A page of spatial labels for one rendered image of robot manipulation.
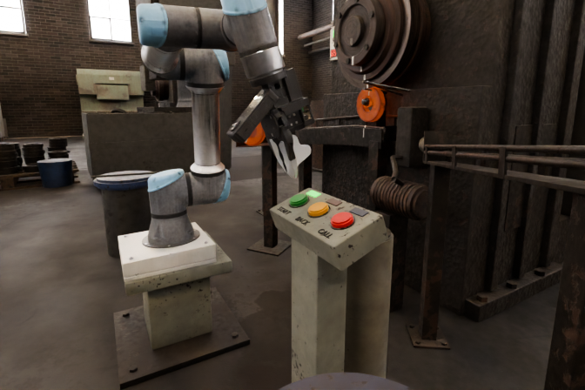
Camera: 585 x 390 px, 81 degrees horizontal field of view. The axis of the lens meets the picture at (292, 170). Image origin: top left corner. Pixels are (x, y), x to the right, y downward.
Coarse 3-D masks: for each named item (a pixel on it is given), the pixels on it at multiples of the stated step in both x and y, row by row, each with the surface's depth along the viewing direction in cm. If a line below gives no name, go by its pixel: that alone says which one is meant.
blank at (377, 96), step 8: (376, 88) 152; (360, 96) 159; (368, 96) 155; (376, 96) 150; (360, 104) 160; (376, 104) 151; (384, 104) 150; (360, 112) 160; (368, 112) 156; (376, 112) 151; (368, 120) 156; (376, 120) 156
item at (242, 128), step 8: (256, 96) 66; (264, 96) 63; (272, 96) 63; (256, 104) 63; (264, 104) 63; (272, 104) 64; (248, 112) 63; (256, 112) 62; (264, 112) 63; (240, 120) 63; (248, 120) 62; (256, 120) 63; (232, 128) 63; (240, 128) 61; (248, 128) 62; (232, 136) 62; (240, 136) 62; (248, 136) 62
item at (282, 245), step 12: (240, 144) 191; (264, 144) 191; (264, 156) 189; (264, 168) 190; (276, 168) 193; (264, 180) 192; (276, 180) 194; (264, 192) 193; (276, 192) 195; (264, 204) 194; (276, 204) 196; (264, 216) 196; (264, 228) 197; (276, 228) 199; (264, 240) 198; (276, 240) 200; (264, 252) 191; (276, 252) 190
